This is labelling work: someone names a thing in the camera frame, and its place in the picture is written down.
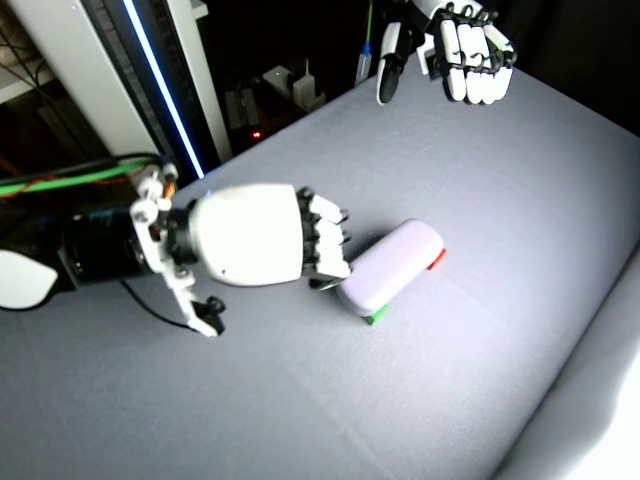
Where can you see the lilac oval case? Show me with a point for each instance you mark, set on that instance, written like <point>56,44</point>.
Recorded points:
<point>390,267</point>

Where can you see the white power adapter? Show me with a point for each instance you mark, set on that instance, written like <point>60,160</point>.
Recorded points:
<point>306,90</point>

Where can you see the small white box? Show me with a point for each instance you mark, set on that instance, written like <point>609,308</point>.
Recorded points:
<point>276,79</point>

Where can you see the white column with blue light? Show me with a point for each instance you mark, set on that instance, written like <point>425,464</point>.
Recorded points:
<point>90,75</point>

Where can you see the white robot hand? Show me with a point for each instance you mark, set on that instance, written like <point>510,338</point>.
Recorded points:
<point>475,55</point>
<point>250,235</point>

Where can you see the grey table cloth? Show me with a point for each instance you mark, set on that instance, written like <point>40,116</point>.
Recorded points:
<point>300,400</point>

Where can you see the green block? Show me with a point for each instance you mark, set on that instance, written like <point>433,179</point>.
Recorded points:
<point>376,316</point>

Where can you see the white shelf board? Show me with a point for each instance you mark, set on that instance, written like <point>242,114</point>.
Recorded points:
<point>20,85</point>

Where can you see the black device with red light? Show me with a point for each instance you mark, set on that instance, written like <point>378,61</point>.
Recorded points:
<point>245,117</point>

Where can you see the red block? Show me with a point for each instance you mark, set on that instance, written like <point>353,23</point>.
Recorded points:
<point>437,260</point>

